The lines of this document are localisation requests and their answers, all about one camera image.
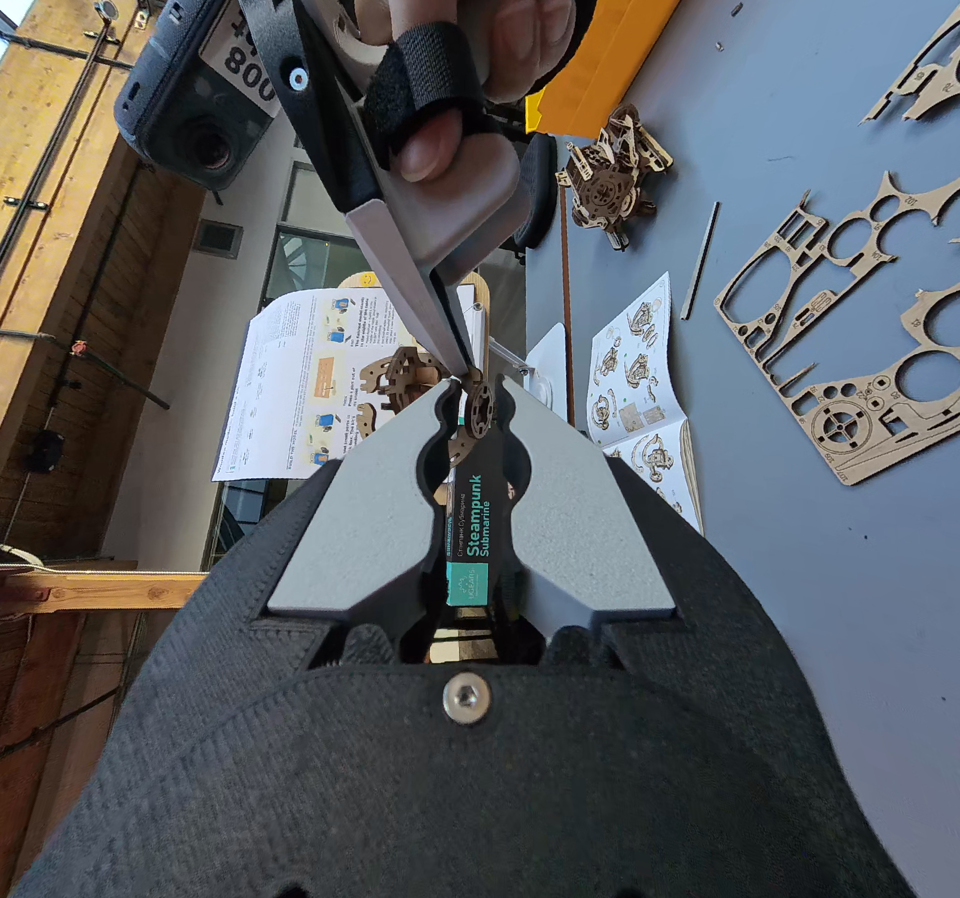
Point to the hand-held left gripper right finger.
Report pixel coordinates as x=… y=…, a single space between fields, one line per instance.
x=592 y=538

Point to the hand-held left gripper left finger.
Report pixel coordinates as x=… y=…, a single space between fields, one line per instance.
x=352 y=530

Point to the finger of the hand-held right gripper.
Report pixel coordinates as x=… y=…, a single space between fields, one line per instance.
x=405 y=275

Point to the dark wooden model frame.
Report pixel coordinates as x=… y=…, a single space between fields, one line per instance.
x=397 y=369

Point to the small wooden wheel part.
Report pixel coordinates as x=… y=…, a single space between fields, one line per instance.
x=480 y=409

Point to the assembled wooden model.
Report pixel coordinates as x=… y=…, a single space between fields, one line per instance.
x=607 y=185

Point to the large wooden parts sheet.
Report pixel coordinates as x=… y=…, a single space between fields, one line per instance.
x=862 y=463

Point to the narrow wooden parts sheet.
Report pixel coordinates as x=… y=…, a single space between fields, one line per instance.
x=921 y=80

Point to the dark glass window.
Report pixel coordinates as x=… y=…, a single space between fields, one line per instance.
x=315 y=260

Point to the black and teal kit box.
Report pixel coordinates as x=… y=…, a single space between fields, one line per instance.
x=472 y=538

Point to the white instruction sheet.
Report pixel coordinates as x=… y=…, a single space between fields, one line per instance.
x=285 y=388

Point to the black office chair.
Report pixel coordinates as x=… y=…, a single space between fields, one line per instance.
x=538 y=185

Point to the white lamp base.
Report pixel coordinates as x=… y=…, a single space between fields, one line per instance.
x=547 y=380

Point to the open instruction booklet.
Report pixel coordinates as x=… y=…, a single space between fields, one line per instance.
x=637 y=358

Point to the black pipe with red valve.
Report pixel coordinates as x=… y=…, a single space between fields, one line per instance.
x=79 y=348

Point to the thin grey stick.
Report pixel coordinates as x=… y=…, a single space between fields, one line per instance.
x=700 y=260

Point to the wooden sheet with round cutouts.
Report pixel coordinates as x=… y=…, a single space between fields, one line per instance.
x=916 y=313

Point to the grey wall vent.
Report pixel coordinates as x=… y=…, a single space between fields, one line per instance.
x=217 y=237

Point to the small black wall device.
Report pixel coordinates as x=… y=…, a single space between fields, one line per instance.
x=45 y=451

